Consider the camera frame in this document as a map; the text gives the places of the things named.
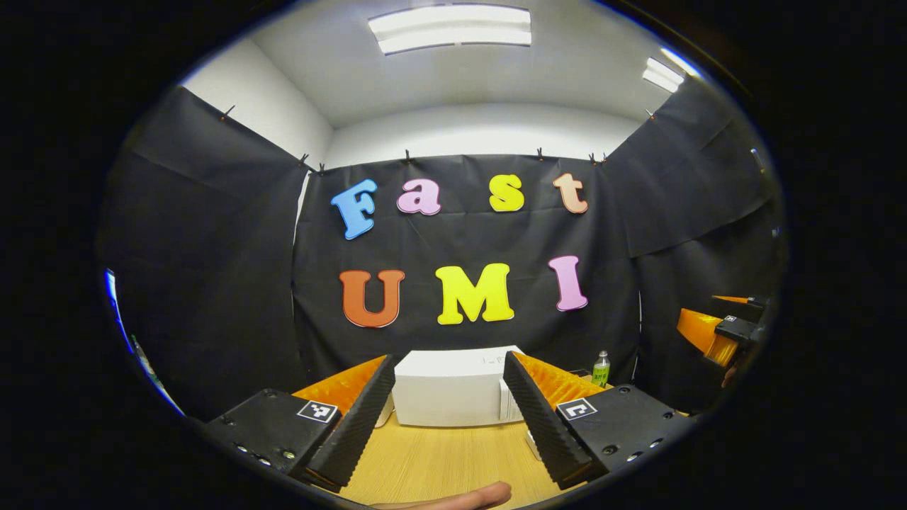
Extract white microwave oven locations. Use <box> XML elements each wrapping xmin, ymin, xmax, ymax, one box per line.
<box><xmin>392</xmin><ymin>346</ymin><xmax>529</xmax><ymax>428</ymax></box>

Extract long ceiling light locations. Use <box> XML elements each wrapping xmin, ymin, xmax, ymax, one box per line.
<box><xmin>367</xmin><ymin>4</ymin><xmax>534</xmax><ymax>56</ymax></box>

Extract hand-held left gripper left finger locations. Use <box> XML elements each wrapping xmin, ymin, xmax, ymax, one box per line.
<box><xmin>204</xmin><ymin>354</ymin><xmax>396</xmax><ymax>489</ymax></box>

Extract small ceiling light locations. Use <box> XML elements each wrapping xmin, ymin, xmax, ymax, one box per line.
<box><xmin>641</xmin><ymin>48</ymin><xmax>702</xmax><ymax>93</ymax></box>

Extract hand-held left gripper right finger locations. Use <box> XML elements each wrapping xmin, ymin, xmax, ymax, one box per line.
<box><xmin>502</xmin><ymin>351</ymin><xmax>699</xmax><ymax>491</ymax></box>

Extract row of backdrop clips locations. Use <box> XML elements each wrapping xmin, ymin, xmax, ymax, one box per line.
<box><xmin>220</xmin><ymin>106</ymin><xmax>656</xmax><ymax>174</ymax></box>

